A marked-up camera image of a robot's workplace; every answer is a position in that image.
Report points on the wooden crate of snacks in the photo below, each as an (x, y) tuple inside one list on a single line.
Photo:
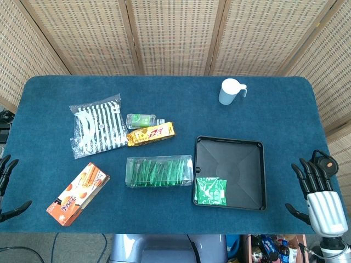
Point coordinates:
[(274, 248)]

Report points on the clear box green packets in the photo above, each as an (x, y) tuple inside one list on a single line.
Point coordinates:
[(159, 171)]

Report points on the green snack packet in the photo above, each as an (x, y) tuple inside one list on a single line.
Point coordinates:
[(210, 191)]

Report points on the black square plastic tray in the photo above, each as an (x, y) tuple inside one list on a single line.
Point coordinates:
[(235, 161)]

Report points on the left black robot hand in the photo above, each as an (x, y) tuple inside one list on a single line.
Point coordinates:
[(5, 170)]

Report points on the striped pouch in clear bag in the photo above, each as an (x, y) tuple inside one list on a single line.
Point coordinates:
[(96, 127)]

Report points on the small clear green-label bottle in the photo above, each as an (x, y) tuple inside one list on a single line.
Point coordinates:
[(140, 121)]

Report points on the blue-grey robot torso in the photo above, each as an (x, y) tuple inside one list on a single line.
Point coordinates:
[(164, 249)]

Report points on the blue felt table cover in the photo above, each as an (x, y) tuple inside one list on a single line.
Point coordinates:
[(170, 98)]

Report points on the dark equipment beside table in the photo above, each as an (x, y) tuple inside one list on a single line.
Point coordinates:
[(5, 123)]

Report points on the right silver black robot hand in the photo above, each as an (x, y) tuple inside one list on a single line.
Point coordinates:
[(326, 211)]

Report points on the black round device orange button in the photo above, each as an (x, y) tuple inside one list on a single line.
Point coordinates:
[(329, 164)]

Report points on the gold snack bar package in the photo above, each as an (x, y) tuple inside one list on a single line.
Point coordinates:
[(150, 134)]

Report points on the orange biscuit box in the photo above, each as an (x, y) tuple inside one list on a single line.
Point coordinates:
[(78, 195)]

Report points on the woven rattan folding screen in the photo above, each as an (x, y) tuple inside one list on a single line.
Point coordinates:
[(175, 35)]

